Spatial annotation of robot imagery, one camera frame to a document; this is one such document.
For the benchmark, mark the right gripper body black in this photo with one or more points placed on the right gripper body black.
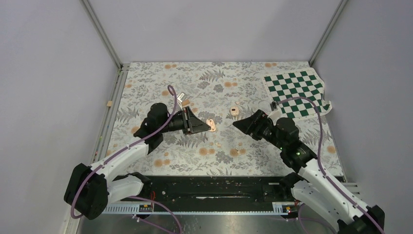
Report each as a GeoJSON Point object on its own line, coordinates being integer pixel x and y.
{"type": "Point", "coordinates": [265, 127]}

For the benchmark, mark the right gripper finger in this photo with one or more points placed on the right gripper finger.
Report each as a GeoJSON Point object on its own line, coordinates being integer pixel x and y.
{"type": "Point", "coordinates": [247, 123]}
{"type": "Point", "coordinates": [247, 130]}

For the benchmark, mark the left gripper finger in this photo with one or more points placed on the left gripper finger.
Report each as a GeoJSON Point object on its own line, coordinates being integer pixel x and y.
{"type": "Point", "coordinates": [195, 122]}
{"type": "Point", "coordinates": [200, 129]}

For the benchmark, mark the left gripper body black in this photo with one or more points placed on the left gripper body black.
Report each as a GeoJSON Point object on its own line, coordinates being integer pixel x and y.
{"type": "Point", "coordinates": [184, 121]}

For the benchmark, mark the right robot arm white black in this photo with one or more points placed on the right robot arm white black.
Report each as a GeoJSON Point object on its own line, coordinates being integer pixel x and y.
{"type": "Point", "coordinates": [310, 182]}

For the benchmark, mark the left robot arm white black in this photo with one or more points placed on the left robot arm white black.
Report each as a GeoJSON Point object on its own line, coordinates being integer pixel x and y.
{"type": "Point", "coordinates": [91, 188]}

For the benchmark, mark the floral patterned table mat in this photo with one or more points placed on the floral patterned table mat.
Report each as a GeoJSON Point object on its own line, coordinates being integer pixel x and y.
{"type": "Point", "coordinates": [212, 88]}

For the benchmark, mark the green white checkered mat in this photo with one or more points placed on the green white checkered mat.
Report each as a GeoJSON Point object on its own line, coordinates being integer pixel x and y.
{"type": "Point", "coordinates": [298, 83]}

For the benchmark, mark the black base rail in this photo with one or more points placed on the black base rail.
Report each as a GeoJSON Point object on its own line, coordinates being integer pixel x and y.
{"type": "Point", "coordinates": [245, 194]}

